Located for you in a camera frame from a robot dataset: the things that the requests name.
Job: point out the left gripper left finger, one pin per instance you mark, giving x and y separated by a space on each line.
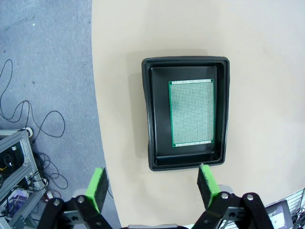
96 188

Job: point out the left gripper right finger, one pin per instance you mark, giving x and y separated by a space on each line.
209 183

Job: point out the small tape roll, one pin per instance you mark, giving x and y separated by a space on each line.
29 131

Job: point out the aluminium profile frame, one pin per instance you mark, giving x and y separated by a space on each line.
14 140

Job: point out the tablet screen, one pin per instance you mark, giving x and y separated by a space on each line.
278 214

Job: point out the green perforated circuit board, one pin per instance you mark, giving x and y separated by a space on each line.
191 112

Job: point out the black ESD tray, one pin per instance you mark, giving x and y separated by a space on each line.
159 107

